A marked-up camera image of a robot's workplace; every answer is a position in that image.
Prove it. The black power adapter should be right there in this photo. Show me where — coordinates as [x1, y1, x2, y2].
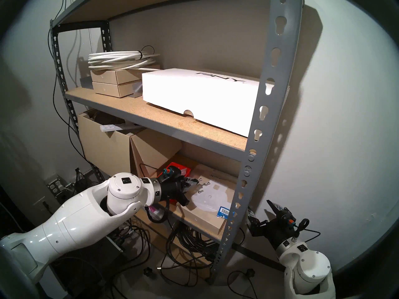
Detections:
[75, 168, 91, 193]

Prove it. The black floor strip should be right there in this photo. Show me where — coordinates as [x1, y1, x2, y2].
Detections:
[232, 242, 286, 272]

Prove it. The black hanging cable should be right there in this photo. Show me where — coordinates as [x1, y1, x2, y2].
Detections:
[47, 31, 94, 171]

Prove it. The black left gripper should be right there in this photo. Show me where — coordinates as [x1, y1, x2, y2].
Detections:
[157, 167, 202, 207]

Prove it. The coiled white cable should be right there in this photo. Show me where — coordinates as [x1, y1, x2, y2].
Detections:
[88, 45, 160, 71]

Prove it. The small beige box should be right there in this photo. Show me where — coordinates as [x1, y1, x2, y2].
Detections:
[92, 80, 142, 98]
[90, 65, 161, 85]

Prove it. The white PNY box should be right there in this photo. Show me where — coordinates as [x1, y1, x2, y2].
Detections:
[142, 68, 290, 137]

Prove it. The grey wall power outlet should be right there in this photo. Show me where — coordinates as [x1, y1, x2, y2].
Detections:
[46, 174, 67, 196]

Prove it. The flat beige wrapped box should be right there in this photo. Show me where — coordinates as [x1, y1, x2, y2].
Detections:
[179, 164, 239, 236]

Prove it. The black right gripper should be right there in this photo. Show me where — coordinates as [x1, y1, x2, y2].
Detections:
[247, 200, 297, 249]

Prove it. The grey metal rack shelf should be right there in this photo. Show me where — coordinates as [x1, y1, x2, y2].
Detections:
[50, 0, 304, 285]

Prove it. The black cable coil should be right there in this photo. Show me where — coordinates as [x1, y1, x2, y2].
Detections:
[165, 222, 237, 271]

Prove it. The black floor box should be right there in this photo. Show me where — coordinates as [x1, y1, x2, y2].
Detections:
[53, 239, 125, 299]

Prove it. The open brown cardboard box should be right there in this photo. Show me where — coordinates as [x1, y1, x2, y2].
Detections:
[77, 110, 183, 190]

